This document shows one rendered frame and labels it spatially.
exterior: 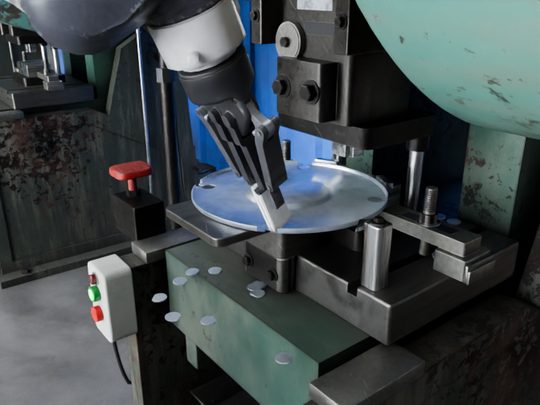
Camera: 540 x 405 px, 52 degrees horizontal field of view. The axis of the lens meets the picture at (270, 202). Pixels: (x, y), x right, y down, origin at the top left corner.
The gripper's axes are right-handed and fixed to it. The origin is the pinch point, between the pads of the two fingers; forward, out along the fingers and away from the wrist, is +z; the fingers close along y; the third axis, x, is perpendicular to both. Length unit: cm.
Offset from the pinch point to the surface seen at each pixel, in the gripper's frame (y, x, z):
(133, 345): -32.4, -20.8, 30.8
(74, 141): -160, 17, 44
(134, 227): -36.2, -8.1, 13.2
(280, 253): -4.6, 0.6, 11.9
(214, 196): -14.9, -0.4, 4.1
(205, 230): -6.0, -7.2, 1.1
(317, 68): -4.8, 17.0, -8.5
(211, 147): -228, 99, 123
